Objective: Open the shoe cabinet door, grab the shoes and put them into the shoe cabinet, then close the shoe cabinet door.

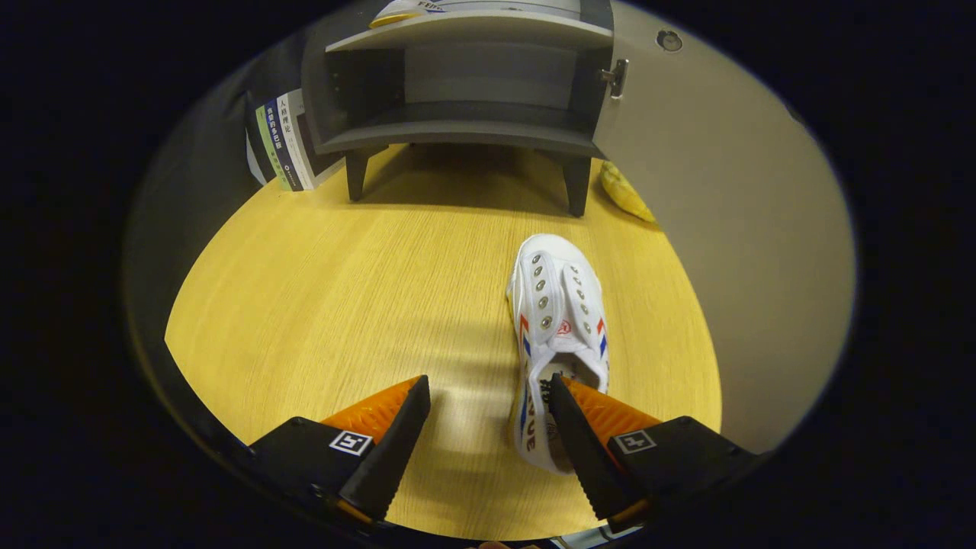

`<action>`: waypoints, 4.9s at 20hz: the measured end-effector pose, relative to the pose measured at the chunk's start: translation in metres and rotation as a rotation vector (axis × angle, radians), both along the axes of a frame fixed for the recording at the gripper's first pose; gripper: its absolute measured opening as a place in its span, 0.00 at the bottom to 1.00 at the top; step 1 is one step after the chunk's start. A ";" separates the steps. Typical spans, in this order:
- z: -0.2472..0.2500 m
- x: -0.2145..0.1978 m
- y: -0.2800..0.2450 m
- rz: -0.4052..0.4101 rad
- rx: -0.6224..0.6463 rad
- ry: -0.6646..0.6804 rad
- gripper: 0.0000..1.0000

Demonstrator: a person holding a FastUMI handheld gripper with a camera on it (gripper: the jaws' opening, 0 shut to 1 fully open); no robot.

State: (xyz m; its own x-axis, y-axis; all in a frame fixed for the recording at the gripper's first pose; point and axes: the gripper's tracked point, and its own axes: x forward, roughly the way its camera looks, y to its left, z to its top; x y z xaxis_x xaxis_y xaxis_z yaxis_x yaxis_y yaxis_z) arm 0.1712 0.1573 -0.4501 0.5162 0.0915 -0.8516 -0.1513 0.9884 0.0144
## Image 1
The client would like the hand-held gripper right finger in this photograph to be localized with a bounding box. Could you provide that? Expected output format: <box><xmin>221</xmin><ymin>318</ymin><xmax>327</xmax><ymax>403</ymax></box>
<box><xmin>547</xmin><ymin>372</ymin><xmax>763</xmax><ymax>535</ymax></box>

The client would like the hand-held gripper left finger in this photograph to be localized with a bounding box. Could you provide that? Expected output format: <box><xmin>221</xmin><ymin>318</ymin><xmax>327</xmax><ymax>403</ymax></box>
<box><xmin>248</xmin><ymin>374</ymin><xmax>432</xmax><ymax>527</ymax></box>

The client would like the white shoe with striped sides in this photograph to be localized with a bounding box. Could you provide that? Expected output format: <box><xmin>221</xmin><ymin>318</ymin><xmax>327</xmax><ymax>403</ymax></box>
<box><xmin>506</xmin><ymin>233</ymin><xmax>612</xmax><ymax>475</ymax></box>

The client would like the beige shoe cabinet door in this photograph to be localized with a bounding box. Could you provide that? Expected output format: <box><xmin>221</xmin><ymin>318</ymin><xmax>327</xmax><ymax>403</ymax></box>
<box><xmin>593</xmin><ymin>0</ymin><xmax>856</xmax><ymax>455</ymax></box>

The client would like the grey shoe cabinet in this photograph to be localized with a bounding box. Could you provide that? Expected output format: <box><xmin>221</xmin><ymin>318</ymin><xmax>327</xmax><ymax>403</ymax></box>
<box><xmin>301</xmin><ymin>0</ymin><xmax>631</xmax><ymax>219</ymax></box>

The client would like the white shoe with yellow sole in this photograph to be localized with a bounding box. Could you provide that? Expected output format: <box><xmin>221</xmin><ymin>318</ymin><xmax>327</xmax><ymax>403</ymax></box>
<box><xmin>370</xmin><ymin>0</ymin><xmax>475</xmax><ymax>30</ymax></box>

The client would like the yellow rounded object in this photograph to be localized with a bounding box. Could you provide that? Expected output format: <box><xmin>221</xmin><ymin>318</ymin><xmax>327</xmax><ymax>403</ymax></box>
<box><xmin>599</xmin><ymin>160</ymin><xmax>657</xmax><ymax>224</ymax></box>

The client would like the dark blue book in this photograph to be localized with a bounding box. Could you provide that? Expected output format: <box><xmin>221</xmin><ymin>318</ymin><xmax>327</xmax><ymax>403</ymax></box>
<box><xmin>264</xmin><ymin>97</ymin><xmax>307</xmax><ymax>191</ymax></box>

